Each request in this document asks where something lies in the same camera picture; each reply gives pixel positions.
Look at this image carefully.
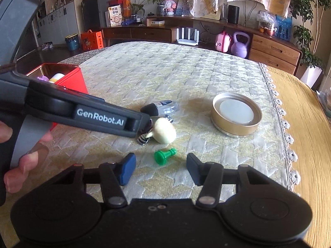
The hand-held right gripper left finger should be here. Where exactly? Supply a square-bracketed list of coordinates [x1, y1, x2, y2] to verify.
[66, 152, 137, 208]

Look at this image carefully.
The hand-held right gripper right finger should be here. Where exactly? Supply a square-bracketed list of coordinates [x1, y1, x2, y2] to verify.
[186, 153, 261, 209]

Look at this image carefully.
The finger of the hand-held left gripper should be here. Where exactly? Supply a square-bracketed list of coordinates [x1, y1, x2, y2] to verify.
[136, 111, 154, 138]

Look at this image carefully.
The zebra striped toy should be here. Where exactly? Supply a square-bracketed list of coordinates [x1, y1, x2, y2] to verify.
[137, 115, 174, 145]

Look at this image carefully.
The white toy mushroom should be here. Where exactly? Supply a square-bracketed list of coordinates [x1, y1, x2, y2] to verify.
[146, 117, 177, 144]

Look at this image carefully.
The red square tin box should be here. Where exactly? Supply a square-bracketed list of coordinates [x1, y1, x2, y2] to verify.
[25, 63, 90, 132]

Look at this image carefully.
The person's left hand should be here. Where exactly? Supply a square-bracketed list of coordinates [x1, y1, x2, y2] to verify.
[0, 121, 53, 194]

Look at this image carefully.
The black capped clear bottle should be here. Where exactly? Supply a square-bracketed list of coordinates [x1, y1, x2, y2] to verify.
[140, 100, 180, 117]

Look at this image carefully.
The green chess pawn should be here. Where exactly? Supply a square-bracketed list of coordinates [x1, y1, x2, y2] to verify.
[154, 148, 177, 166]

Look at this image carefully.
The cream quilted table mat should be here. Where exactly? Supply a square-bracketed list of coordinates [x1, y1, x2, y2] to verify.
[5, 41, 302, 207]

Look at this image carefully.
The orange gift box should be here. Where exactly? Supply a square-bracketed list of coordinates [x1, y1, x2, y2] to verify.
[81, 30, 104, 50]

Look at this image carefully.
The teal bucket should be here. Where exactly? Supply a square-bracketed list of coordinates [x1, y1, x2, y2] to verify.
[65, 34, 80, 51]

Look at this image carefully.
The white router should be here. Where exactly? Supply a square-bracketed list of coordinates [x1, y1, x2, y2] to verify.
[176, 27, 201, 46]

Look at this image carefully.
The white cereal box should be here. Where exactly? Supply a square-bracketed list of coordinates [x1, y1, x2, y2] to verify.
[108, 5, 122, 27]

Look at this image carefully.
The orange paper bag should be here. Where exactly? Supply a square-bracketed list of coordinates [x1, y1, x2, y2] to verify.
[115, 0, 132, 18]

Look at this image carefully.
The pink toy suitcase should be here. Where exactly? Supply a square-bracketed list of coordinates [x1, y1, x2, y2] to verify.
[215, 30, 232, 52]

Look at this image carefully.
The small potted plant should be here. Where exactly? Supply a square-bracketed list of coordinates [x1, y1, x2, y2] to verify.
[129, 1, 145, 22]

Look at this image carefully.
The potted orchid plant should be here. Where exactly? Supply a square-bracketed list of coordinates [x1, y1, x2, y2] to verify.
[147, 0, 166, 16]

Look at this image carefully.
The purple kettlebell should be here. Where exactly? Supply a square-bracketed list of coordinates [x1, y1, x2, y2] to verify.
[230, 32, 251, 57]

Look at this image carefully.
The pink plush doll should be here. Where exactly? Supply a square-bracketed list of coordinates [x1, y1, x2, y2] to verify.
[162, 0, 179, 16]

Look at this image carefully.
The black cylinder speaker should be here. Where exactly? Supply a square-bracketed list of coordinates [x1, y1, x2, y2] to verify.
[228, 5, 240, 25]

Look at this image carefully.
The wooden television cabinet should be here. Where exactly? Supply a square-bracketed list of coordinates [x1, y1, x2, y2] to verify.
[101, 14, 303, 75]

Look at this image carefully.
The plastic bag of fruit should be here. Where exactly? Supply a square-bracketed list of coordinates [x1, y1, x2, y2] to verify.
[257, 11, 277, 35]

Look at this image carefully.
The blue picture card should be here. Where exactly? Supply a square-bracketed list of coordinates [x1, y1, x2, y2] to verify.
[274, 15, 293, 40]

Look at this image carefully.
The tall potted tree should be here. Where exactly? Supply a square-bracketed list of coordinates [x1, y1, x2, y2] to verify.
[290, 0, 331, 88]

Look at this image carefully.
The white wall cupboard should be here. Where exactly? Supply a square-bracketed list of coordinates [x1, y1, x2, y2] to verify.
[28, 0, 83, 47]

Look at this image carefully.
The photo frame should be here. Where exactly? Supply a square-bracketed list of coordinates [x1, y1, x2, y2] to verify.
[176, 0, 190, 16]

